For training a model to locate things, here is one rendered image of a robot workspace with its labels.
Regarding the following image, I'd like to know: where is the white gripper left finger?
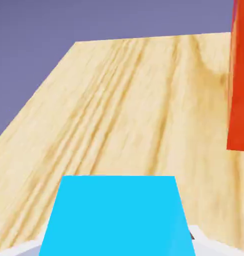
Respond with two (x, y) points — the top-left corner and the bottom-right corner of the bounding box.
(0, 231), (45, 256)

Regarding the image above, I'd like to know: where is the small light blue cube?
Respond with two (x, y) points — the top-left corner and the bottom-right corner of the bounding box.
(38, 175), (196, 256)

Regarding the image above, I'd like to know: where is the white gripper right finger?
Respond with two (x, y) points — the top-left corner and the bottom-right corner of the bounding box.
(188, 224), (244, 256)

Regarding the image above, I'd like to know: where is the large red box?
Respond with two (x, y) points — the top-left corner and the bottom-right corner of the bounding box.
(226, 0), (244, 152)

